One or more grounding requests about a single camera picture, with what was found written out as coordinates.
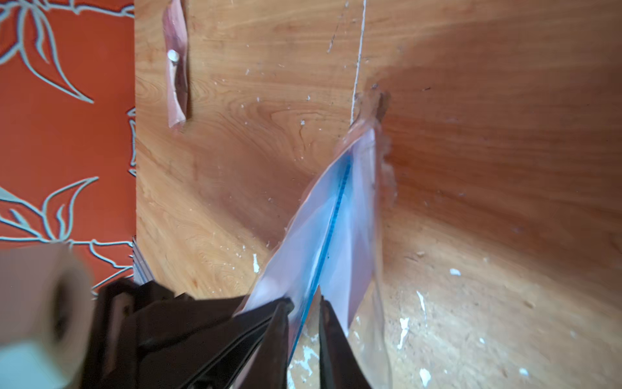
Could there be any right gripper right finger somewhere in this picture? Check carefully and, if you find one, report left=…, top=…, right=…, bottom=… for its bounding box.
left=319, top=298, right=371, bottom=389

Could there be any pink ruler set pouch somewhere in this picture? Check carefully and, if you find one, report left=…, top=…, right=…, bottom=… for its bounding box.
left=240, top=88, right=395, bottom=388

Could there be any pink banknote bundle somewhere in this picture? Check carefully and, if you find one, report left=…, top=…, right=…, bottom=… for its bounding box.
left=163, top=0, right=189, bottom=131

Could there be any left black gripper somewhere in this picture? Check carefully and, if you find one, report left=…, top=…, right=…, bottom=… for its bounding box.
left=79, top=279, right=291, bottom=388

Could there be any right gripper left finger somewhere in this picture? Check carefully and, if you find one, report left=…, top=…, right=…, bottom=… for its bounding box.
left=236, top=300, right=292, bottom=388

